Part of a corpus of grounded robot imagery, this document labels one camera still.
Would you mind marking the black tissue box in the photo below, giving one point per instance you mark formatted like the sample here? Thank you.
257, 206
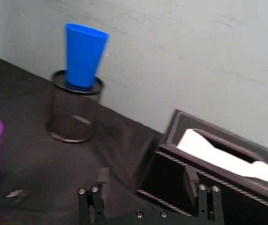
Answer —
209, 182

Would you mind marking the small silver metal piece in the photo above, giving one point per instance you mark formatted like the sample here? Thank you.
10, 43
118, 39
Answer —
16, 194

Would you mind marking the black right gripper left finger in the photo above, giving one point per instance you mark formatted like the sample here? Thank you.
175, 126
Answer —
96, 199

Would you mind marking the white tissue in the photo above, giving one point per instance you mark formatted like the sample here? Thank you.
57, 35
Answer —
223, 154

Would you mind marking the blue plastic cup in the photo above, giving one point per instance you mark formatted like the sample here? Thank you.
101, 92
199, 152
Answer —
83, 56

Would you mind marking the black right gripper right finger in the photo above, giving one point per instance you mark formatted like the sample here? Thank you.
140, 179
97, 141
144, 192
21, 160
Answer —
206, 201

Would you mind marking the black mesh pen holder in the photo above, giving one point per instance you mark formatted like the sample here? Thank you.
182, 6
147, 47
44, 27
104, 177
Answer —
74, 112

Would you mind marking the black table cloth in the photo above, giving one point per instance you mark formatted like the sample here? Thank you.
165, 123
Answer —
54, 152

